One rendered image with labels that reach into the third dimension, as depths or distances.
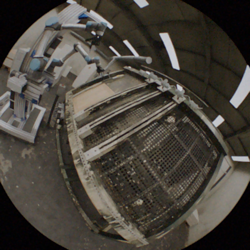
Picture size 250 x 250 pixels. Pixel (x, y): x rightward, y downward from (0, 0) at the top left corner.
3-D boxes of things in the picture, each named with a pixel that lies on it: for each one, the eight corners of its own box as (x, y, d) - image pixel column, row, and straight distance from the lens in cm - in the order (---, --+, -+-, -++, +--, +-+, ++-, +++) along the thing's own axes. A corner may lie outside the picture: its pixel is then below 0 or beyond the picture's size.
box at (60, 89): (55, 92, 167) (60, 83, 161) (61, 94, 168) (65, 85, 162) (54, 95, 156) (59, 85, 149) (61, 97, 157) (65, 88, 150)
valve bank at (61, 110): (53, 108, 154) (58, 96, 142) (60, 110, 156) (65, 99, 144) (51, 131, 116) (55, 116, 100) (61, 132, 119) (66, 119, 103)
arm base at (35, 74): (28, 76, 113) (31, 67, 110) (34, 73, 126) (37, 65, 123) (37, 80, 107) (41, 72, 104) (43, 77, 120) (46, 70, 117)
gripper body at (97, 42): (98, 46, 92) (102, 35, 92) (89, 44, 93) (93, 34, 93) (99, 46, 99) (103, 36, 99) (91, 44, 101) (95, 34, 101)
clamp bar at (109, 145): (87, 153, 72) (69, 143, 53) (176, 100, 117) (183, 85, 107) (91, 163, 69) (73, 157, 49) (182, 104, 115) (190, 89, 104)
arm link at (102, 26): (99, 22, 102) (107, 24, 103) (95, 30, 100) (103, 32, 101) (100, 20, 94) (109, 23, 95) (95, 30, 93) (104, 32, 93)
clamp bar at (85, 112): (76, 117, 101) (65, 103, 89) (152, 83, 137) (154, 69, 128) (77, 123, 94) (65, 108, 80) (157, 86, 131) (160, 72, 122)
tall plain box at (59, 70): (48, 77, 476) (69, 46, 456) (58, 82, 466) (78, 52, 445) (42, 82, 395) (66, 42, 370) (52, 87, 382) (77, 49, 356)
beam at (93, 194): (68, 97, 171) (65, 93, 167) (73, 94, 169) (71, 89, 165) (136, 240, 102) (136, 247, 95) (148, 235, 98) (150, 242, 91)
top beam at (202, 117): (122, 71, 186) (122, 67, 183) (126, 70, 191) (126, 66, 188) (221, 158, 125) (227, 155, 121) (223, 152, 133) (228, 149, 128)
